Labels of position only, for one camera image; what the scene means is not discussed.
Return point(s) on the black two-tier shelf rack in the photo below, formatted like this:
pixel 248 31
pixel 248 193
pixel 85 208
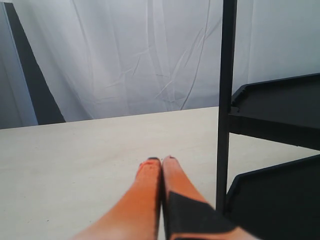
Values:
pixel 280 202

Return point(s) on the white backdrop cloth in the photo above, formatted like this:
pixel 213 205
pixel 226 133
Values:
pixel 73 60

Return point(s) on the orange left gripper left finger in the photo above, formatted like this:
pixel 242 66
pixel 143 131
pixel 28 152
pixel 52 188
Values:
pixel 136 215

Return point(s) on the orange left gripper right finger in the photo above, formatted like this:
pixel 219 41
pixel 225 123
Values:
pixel 188 215

